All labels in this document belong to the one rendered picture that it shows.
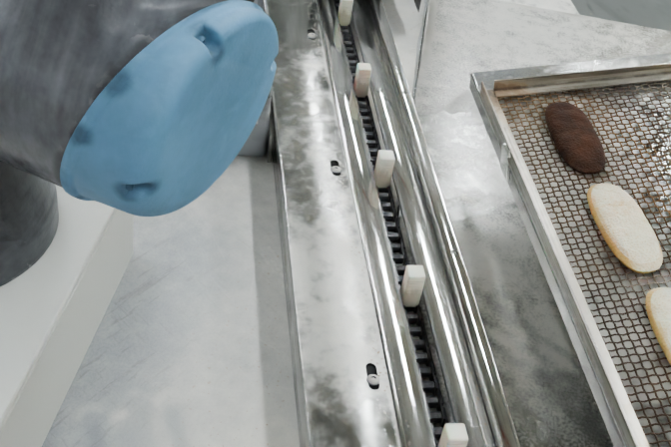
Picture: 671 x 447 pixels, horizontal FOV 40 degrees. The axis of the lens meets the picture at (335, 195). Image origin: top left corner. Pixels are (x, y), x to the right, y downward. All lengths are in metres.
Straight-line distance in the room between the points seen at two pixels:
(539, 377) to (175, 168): 0.36
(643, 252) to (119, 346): 0.38
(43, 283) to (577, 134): 0.44
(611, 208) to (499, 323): 0.12
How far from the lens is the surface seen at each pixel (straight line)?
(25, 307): 0.59
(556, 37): 1.13
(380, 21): 0.99
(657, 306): 0.66
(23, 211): 0.59
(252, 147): 0.83
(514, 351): 0.71
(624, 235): 0.70
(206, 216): 0.77
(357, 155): 0.80
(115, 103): 0.41
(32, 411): 0.58
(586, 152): 0.78
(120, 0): 0.42
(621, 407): 0.59
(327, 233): 0.70
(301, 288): 0.65
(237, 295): 0.70
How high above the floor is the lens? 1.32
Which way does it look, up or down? 38 degrees down
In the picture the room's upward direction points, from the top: 9 degrees clockwise
